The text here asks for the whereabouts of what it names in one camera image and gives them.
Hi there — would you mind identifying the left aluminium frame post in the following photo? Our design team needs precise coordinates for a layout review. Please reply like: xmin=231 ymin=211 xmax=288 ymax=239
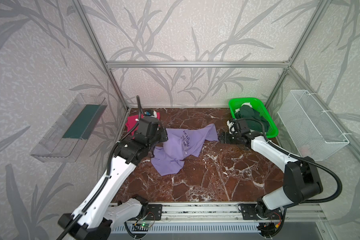
xmin=73 ymin=0 xmax=129 ymax=111

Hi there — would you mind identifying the dark green t-shirt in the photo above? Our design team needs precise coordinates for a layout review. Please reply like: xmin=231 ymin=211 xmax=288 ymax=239
xmin=235 ymin=106 xmax=270 ymax=132

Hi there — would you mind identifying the purple printed t-shirt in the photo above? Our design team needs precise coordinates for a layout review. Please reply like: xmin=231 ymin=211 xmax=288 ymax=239
xmin=151 ymin=124 xmax=218 ymax=176

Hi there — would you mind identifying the green plastic basket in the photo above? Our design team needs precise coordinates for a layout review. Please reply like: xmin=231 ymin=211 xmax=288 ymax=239
xmin=229 ymin=98 xmax=279 ymax=139

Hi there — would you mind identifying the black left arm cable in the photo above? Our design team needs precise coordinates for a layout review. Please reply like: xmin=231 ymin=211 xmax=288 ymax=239
xmin=56 ymin=95 xmax=145 ymax=240

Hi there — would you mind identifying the clear plastic wall tray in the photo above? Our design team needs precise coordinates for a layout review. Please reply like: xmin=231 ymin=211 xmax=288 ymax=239
xmin=30 ymin=94 xmax=108 ymax=163

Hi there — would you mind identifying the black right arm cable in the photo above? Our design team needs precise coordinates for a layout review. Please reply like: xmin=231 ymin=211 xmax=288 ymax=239
xmin=245 ymin=118 xmax=343 ymax=204

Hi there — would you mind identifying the white wire mesh basket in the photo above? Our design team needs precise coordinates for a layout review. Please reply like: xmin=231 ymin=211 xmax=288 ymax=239
xmin=278 ymin=90 xmax=350 ymax=161

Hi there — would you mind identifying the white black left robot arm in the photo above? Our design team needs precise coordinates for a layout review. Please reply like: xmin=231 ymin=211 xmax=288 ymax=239
xmin=58 ymin=123 xmax=168 ymax=240

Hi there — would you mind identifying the white t-shirt in basket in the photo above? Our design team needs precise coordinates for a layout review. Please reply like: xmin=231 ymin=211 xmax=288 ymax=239
xmin=242 ymin=103 xmax=253 ymax=108

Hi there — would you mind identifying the aluminium horizontal frame bar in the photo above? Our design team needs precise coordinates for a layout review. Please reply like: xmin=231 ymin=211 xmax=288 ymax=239
xmin=106 ymin=61 xmax=289 ymax=69

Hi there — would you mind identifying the folded magenta t-shirt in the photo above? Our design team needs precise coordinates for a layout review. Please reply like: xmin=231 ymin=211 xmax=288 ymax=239
xmin=126 ymin=110 xmax=161 ymax=132

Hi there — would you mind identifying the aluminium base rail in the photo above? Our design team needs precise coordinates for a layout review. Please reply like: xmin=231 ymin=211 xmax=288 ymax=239
xmin=74 ymin=201 xmax=328 ymax=224

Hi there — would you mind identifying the green circuit board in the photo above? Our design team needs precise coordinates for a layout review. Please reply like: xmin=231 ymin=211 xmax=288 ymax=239
xmin=133 ymin=222 xmax=155 ymax=232

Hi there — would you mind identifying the aluminium frame post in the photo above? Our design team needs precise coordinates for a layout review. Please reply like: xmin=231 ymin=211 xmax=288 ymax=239
xmin=73 ymin=0 xmax=129 ymax=111
xmin=265 ymin=1 xmax=332 ymax=110

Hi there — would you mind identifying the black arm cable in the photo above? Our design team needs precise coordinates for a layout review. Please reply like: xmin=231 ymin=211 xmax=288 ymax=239
xmin=56 ymin=95 xmax=145 ymax=240
xmin=245 ymin=118 xmax=343 ymax=204

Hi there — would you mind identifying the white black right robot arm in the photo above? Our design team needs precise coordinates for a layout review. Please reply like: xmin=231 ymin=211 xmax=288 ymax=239
xmin=219 ymin=132 xmax=323 ymax=219

